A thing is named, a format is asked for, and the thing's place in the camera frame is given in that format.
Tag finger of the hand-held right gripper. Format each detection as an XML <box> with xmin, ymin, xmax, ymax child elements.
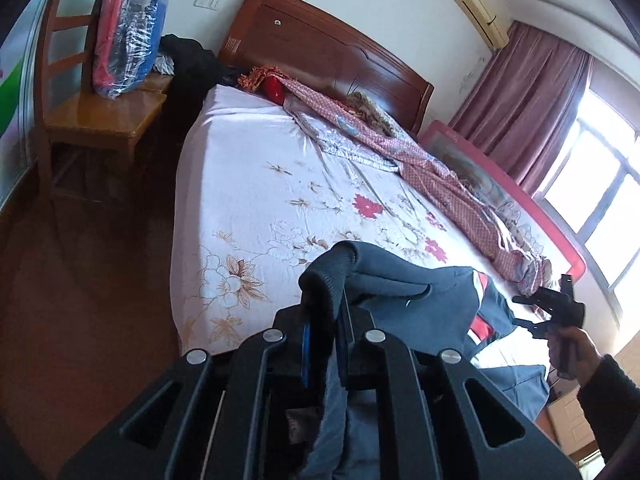
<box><xmin>512</xmin><ymin>287</ymin><xmax>557</xmax><ymax>312</ymax></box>
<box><xmin>515</xmin><ymin>318</ymin><xmax>552</xmax><ymax>338</ymax></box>

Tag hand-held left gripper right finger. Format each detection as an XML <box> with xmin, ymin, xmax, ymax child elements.
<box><xmin>335</xmin><ymin>299</ymin><xmax>584</xmax><ymax>480</ymax></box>

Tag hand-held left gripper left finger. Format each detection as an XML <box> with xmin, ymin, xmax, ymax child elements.
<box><xmin>57</xmin><ymin>309</ymin><xmax>315</xmax><ymax>480</ymax></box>

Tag dark blue pants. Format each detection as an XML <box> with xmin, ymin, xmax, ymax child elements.
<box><xmin>285</xmin><ymin>241</ymin><xmax>551</xmax><ymax>480</ymax></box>

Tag person's right forearm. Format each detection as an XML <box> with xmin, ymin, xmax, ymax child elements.
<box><xmin>576</xmin><ymin>354</ymin><xmax>640</xmax><ymax>467</ymax></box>

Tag person's right hand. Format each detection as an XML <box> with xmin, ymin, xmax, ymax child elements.
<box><xmin>546</xmin><ymin>328</ymin><xmax>606</xmax><ymax>382</ymax></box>

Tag light wooden cabinet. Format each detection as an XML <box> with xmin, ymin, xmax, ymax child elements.
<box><xmin>544</xmin><ymin>330</ymin><xmax>640</xmax><ymax>467</ymax></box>

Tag window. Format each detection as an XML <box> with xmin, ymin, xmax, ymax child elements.
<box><xmin>532</xmin><ymin>87</ymin><xmax>640</xmax><ymax>311</ymax></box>

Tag bed with floral sheet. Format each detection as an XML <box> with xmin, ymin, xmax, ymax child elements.
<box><xmin>169</xmin><ymin>82</ymin><xmax>586</xmax><ymax>423</ymax></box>

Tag pink checked quilt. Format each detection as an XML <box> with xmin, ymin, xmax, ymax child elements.
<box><xmin>280</xmin><ymin>77</ymin><xmax>552</xmax><ymax>297</ymax></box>

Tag mauve curtain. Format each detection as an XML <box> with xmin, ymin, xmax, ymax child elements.
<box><xmin>447</xmin><ymin>20</ymin><xmax>594</xmax><ymax>196</ymax></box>

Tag pale blue floral blanket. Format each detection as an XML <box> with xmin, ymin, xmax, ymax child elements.
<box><xmin>291</xmin><ymin>107</ymin><xmax>402</xmax><ymax>174</ymax></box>

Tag patterned pillow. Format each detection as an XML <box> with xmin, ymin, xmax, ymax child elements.
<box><xmin>345</xmin><ymin>90</ymin><xmax>397</xmax><ymax>136</ymax></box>

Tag red pillow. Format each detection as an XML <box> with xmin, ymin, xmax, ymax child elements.
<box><xmin>260</xmin><ymin>76</ymin><xmax>287</xmax><ymax>106</ymax></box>

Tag orange fringed cloth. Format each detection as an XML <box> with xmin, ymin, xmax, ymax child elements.
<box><xmin>236</xmin><ymin>65</ymin><xmax>296</xmax><ymax>94</ymax></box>

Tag wooden headboard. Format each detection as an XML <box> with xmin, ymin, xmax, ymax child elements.
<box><xmin>218</xmin><ymin>0</ymin><xmax>435</xmax><ymax>136</ymax></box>

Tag black clothes pile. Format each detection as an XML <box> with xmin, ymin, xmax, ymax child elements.
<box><xmin>160</xmin><ymin>34</ymin><xmax>242</xmax><ymax>111</ymax></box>

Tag wooden nightstand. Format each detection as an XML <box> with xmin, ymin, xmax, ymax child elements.
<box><xmin>135</xmin><ymin>72</ymin><xmax>176</xmax><ymax>96</ymax></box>

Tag wooden chair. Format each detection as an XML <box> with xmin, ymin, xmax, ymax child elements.
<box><xmin>32</xmin><ymin>0</ymin><xmax>169</xmax><ymax>197</ymax></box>

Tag clear plastic bag of clothes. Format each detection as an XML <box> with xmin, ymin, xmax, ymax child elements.
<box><xmin>91</xmin><ymin>0</ymin><xmax>171</xmax><ymax>100</ymax></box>

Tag flower print wardrobe door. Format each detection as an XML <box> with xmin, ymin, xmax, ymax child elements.
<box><xmin>0</xmin><ymin>0</ymin><xmax>57</xmax><ymax>211</ymax></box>

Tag pink bed guard rail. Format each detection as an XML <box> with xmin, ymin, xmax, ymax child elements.
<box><xmin>417</xmin><ymin>120</ymin><xmax>586</xmax><ymax>282</ymax></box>

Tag wall air conditioner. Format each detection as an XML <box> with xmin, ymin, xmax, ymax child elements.
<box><xmin>452</xmin><ymin>0</ymin><xmax>511</xmax><ymax>52</ymax></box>

